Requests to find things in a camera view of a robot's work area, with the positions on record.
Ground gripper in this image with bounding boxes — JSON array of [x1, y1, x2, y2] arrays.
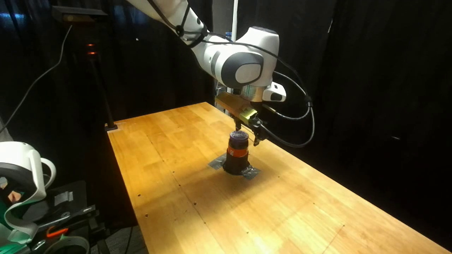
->
[[234, 101, 273, 147]]

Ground dark jar with orange band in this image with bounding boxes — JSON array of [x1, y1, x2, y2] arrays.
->
[[222, 130, 251, 176]]

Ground grey tape piece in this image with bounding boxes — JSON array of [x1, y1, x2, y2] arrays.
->
[[208, 154, 227, 170], [242, 165, 261, 180]]

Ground white pole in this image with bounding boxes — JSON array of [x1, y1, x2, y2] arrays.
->
[[231, 0, 239, 36]]

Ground black stand with orange lever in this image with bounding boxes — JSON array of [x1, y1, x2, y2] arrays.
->
[[19, 180, 111, 254]]

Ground hand controller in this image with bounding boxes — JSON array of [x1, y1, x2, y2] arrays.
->
[[42, 235, 91, 254]]

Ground white headset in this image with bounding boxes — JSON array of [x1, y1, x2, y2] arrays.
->
[[0, 141, 57, 244]]

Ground camera on tripod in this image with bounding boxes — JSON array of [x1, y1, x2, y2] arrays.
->
[[51, 5, 119, 132]]

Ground grey cable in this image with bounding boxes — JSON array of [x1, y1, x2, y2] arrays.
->
[[0, 24, 73, 135]]

